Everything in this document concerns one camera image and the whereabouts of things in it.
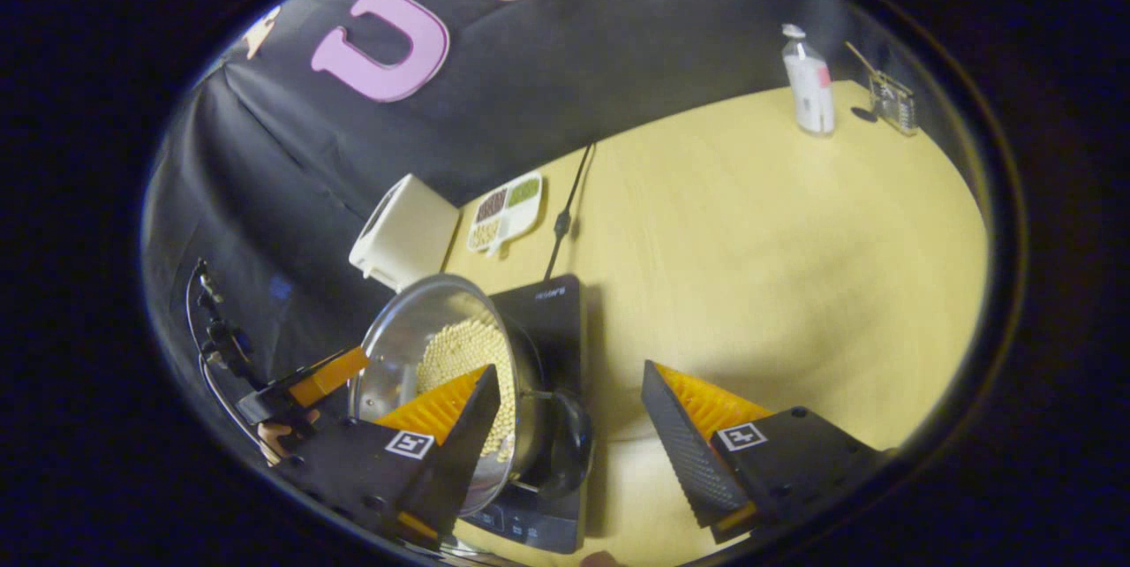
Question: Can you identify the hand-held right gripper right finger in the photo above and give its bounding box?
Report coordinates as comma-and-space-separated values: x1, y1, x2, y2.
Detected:
641, 360, 893, 544

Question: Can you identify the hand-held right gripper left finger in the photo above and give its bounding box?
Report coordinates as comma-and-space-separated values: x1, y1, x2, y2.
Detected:
278, 364, 502, 550

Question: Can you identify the steel pot with black handle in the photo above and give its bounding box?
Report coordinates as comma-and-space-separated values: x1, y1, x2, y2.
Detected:
349, 274, 594, 517

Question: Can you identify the black induction cooktop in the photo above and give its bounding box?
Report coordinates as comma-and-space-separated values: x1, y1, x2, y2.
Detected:
459, 274, 591, 555

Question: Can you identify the white toaster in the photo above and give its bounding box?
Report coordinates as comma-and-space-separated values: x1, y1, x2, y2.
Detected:
349, 174, 461, 292

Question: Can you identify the white divided dish with beans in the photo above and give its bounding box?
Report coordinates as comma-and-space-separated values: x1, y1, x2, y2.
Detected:
466, 171, 544, 257

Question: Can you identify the white plastic bottle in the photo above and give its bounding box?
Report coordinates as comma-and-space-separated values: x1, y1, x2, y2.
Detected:
781, 24, 836, 137

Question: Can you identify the brown wooden stick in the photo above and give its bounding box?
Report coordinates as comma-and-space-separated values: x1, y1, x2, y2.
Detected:
845, 41, 884, 82

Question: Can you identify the black power cable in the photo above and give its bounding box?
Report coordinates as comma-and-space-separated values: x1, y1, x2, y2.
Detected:
543, 141, 597, 281

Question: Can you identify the wire mesh holder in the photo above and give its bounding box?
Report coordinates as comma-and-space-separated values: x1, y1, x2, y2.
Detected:
868, 71, 919, 137

